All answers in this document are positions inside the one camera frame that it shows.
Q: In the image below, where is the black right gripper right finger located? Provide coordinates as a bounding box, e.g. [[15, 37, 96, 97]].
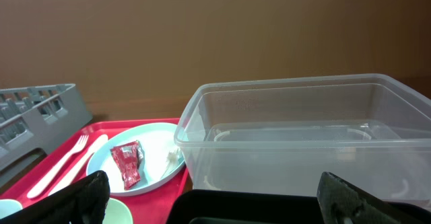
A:
[[317, 172, 424, 224]]

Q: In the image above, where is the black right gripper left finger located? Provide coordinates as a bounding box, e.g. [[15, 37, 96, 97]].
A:
[[1, 170, 110, 224]]

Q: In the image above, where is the light green bowl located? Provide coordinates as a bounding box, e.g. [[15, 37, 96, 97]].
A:
[[102, 198, 133, 224]]

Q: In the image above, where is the red sauce packet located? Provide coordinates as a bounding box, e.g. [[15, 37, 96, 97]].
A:
[[110, 140, 144, 190]]

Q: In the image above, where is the white plastic fork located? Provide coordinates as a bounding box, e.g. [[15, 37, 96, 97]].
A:
[[26, 135, 89, 199]]

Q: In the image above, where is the white plastic spoon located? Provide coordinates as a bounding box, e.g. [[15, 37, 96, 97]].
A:
[[48, 135, 108, 196]]

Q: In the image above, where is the light blue plate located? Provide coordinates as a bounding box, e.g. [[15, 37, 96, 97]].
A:
[[86, 122, 185, 197]]

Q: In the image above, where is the light blue bowl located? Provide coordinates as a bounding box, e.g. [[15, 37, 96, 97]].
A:
[[0, 199, 23, 219]]

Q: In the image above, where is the white napkin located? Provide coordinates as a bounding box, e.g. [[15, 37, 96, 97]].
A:
[[162, 147, 182, 178]]

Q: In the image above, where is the grey dishwasher rack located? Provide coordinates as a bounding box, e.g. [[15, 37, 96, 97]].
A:
[[1, 83, 92, 170]]

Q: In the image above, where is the red serving tray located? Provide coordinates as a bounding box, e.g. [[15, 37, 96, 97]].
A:
[[1, 118, 188, 223]]

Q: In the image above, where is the clear plastic bin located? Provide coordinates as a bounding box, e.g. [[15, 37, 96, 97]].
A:
[[174, 74, 430, 209]]

